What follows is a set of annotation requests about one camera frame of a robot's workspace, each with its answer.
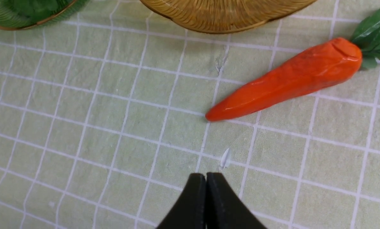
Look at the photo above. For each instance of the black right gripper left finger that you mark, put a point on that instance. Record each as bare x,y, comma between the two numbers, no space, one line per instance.
188,211

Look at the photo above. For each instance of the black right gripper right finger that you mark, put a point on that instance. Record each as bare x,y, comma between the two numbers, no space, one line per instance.
224,209

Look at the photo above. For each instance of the orange toy carrot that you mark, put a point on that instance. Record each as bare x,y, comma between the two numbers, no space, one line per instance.
316,68

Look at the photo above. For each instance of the green checkered tablecloth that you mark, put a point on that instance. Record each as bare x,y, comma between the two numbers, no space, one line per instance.
102,121

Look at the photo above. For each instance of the amber ribbed plastic plate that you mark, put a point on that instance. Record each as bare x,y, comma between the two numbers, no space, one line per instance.
224,16

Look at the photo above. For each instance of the green ribbed plastic plate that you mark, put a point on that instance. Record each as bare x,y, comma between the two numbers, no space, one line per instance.
18,15

